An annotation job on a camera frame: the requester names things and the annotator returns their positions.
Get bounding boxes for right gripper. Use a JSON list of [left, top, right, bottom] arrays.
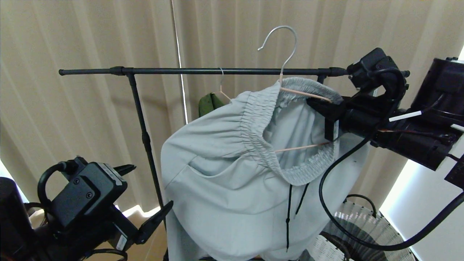
[[324, 103, 381, 142]]

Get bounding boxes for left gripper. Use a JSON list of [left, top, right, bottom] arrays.
[[47, 164, 174, 254]]

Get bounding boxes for pink clothes hanger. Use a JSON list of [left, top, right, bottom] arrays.
[[257, 25, 333, 153], [212, 68, 232, 103]]

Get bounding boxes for pale grey shorts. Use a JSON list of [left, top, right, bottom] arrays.
[[161, 77, 370, 261]]

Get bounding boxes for green long-sleeved shirt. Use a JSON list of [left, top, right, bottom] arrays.
[[198, 92, 226, 117]]

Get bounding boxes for white laundry basket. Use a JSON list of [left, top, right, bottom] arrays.
[[306, 194, 417, 261]]

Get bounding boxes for black clothes rack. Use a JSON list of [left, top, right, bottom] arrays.
[[59, 66, 410, 261]]

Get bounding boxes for beige curtain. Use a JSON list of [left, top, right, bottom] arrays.
[[0, 0, 464, 214]]

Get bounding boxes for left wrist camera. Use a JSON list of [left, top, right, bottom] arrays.
[[51, 161, 128, 229]]

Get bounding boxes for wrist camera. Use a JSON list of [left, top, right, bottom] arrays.
[[51, 161, 128, 229], [347, 47, 409, 107]]

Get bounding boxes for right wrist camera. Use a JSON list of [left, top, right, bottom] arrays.
[[347, 47, 409, 107]]

